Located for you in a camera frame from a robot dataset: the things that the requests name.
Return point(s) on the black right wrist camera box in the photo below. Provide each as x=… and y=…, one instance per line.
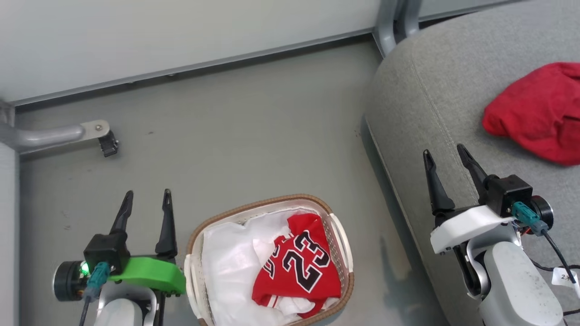
x=509, y=192

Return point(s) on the black round wrist motor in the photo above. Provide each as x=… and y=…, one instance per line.
x=543, y=210
x=67, y=280

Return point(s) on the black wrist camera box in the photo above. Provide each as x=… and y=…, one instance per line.
x=106, y=250
x=509, y=192

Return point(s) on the grey metal frame post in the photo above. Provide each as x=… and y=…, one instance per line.
x=390, y=25

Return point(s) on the black round left wrist motor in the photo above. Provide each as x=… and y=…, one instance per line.
x=67, y=280

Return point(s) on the grey fabric sofa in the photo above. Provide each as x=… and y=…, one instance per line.
x=435, y=90

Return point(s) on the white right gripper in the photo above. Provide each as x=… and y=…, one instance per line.
x=466, y=224

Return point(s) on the grey metal frame leg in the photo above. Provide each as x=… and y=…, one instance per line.
x=50, y=135

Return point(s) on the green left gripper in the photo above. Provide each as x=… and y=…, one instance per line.
x=152, y=273

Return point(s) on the white brown-rimmed laundry basket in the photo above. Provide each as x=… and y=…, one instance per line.
x=344, y=253

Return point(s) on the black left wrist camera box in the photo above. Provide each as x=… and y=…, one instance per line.
x=106, y=250

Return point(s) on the plain red garment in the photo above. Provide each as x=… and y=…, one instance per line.
x=539, y=113

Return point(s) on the red number 23 jersey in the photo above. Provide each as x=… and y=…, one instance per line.
x=299, y=267

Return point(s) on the white clothing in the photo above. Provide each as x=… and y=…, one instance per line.
x=231, y=267

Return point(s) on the black round right wrist motor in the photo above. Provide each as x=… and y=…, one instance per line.
x=543, y=210

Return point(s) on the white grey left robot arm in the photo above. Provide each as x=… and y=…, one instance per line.
x=120, y=312

